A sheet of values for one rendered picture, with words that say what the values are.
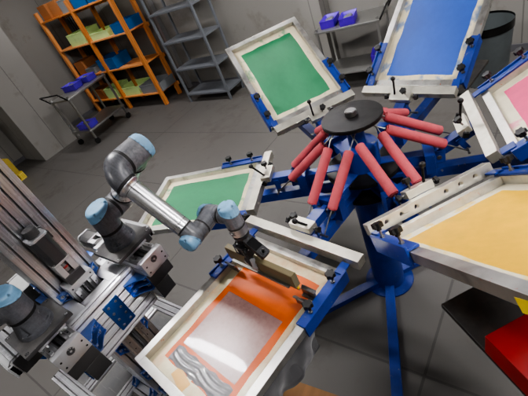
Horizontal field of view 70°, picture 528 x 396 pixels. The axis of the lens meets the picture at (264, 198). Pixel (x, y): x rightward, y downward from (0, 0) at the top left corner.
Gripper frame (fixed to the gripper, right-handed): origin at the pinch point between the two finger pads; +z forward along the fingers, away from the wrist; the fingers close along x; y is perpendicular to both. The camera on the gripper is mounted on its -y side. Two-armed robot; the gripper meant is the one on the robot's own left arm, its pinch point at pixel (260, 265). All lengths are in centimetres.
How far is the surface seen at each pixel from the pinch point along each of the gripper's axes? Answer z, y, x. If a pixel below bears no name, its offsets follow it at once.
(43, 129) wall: 63, 711, -96
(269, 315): 13.5, -9.9, 12.6
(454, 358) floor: 109, -57, -51
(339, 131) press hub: -23, -2, -71
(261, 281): 13.6, 5.5, 0.7
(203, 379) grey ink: 13.2, -4.4, 47.7
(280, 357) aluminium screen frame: 9.9, -28.5, 25.3
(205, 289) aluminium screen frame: 10.2, 25.7, 18.4
